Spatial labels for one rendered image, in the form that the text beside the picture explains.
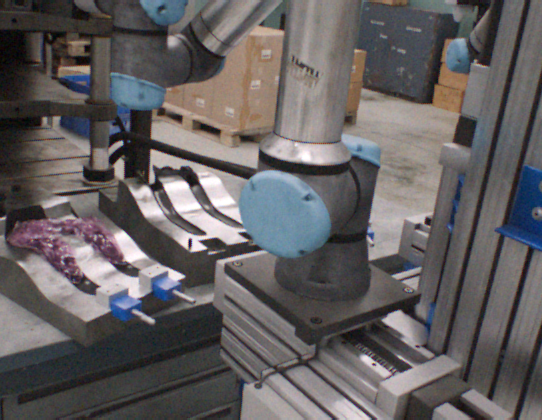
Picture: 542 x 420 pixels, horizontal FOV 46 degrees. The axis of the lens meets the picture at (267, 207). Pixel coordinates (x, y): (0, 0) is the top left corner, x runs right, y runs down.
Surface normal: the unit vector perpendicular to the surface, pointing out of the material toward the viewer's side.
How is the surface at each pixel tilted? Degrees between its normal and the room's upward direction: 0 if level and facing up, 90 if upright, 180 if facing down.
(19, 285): 90
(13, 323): 0
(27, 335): 0
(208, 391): 90
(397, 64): 90
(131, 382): 90
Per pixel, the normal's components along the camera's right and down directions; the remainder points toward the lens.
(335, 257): 0.16, 0.07
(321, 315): 0.11, -0.93
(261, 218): -0.46, 0.40
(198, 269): 0.59, 0.35
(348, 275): 0.45, 0.07
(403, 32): -0.74, 0.17
